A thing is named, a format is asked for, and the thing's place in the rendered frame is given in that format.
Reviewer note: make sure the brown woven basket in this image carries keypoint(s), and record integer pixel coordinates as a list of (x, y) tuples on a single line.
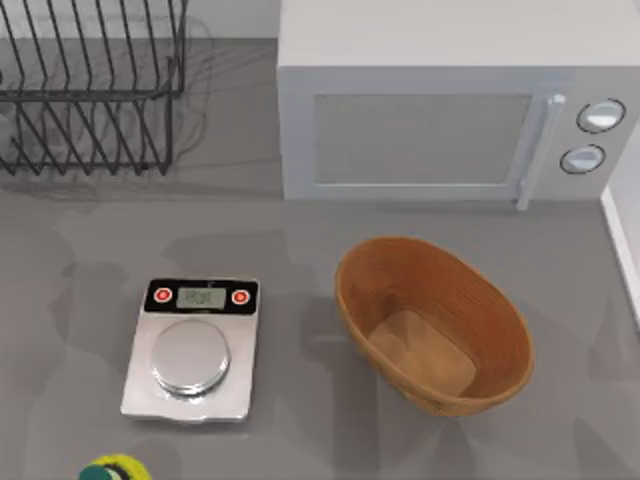
[(430, 325)]

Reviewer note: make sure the large microwave knob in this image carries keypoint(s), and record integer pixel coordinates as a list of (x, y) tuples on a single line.
[(600, 115)]

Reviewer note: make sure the silver kitchen scale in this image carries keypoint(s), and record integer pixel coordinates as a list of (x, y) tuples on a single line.
[(192, 350)]

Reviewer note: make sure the pale microwave oven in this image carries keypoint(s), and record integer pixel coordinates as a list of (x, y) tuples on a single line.
[(425, 75)]

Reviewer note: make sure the small microwave knob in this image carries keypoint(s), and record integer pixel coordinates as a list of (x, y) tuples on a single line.
[(582, 159)]

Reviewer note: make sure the yellow and green bottle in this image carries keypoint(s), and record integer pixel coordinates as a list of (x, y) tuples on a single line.
[(114, 469)]

